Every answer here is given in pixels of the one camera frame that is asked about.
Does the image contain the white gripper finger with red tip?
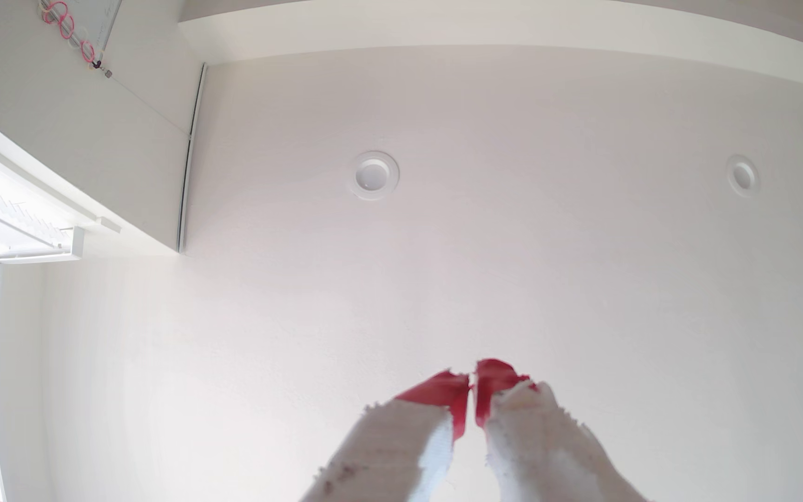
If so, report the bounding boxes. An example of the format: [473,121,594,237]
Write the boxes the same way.
[300,371,472,502]
[474,359,650,502]

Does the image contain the round recessed ceiling light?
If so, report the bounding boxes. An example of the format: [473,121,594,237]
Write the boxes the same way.
[726,155,761,199]
[347,151,400,202]

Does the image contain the white blind headrail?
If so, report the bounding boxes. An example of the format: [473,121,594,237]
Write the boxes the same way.
[0,160,85,264]

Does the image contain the pink coiled cable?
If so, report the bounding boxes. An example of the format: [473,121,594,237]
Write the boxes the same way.
[40,0,111,78]

